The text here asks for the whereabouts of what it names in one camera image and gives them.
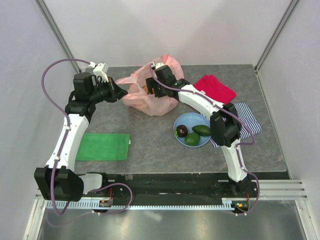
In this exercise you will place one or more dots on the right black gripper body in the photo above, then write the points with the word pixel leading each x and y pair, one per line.
pixel 158 88

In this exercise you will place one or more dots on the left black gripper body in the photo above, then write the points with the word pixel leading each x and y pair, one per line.
pixel 103 92

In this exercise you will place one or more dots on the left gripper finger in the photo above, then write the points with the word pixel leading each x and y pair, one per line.
pixel 112 85
pixel 118 93

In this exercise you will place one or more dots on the pink plastic bag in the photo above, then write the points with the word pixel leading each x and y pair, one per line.
pixel 138 98

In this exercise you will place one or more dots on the dark mangosteen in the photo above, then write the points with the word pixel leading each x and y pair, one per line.
pixel 181 131

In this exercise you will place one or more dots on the green avocado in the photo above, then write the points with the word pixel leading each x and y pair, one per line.
pixel 202 130

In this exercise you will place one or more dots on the green lime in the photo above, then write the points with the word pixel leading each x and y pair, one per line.
pixel 192 139

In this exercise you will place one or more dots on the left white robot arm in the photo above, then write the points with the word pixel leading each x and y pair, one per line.
pixel 57 180

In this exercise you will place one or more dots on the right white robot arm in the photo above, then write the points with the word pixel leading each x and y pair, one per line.
pixel 224 123

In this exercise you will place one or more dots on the light blue plate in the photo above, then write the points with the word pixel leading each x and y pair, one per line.
pixel 190 120

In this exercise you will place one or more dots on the red folded t-shirt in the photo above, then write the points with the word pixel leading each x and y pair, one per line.
pixel 214 89

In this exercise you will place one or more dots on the green towel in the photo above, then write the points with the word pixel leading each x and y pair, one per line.
pixel 103 147

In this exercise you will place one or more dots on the blue white striped cloth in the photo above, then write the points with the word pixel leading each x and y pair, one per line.
pixel 246 115

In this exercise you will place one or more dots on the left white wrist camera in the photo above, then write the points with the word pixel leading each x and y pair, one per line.
pixel 100 68

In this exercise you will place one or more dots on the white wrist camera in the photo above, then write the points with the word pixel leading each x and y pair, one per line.
pixel 100 68
pixel 155 66

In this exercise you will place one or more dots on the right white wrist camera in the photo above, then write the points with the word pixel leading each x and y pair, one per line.
pixel 155 66

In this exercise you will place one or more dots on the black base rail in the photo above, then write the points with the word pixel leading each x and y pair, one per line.
pixel 212 185

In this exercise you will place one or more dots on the left aluminium frame post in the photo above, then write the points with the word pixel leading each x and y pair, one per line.
pixel 46 13

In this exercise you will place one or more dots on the aluminium frame post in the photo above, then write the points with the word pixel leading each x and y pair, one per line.
pixel 276 33
pixel 46 13

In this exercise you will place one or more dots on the white slotted cable duct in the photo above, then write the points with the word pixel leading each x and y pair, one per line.
pixel 90 204

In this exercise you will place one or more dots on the right aluminium frame post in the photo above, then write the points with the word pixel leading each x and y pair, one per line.
pixel 276 33

